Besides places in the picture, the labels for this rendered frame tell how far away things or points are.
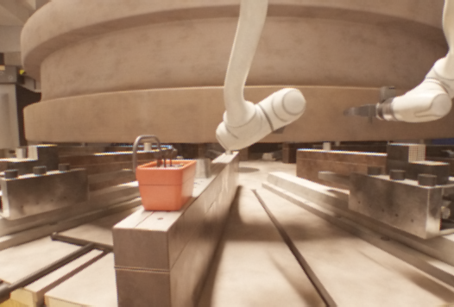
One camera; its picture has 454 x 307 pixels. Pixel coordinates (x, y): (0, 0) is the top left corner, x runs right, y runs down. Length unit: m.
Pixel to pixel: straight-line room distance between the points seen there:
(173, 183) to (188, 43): 0.96
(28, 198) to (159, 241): 1.19
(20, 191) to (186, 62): 1.13
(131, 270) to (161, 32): 1.25
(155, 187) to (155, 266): 0.20
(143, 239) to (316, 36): 1.32
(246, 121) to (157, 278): 0.47
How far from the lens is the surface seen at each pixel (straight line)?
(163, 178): 0.70
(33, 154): 1.89
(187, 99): 1.27
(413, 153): 1.48
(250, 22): 0.63
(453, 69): 1.09
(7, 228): 1.81
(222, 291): 1.06
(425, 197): 1.28
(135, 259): 0.66
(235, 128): 0.73
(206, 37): 1.47
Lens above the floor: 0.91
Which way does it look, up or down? 5 degrees down
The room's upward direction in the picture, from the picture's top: 1 degrees counter-clockwise
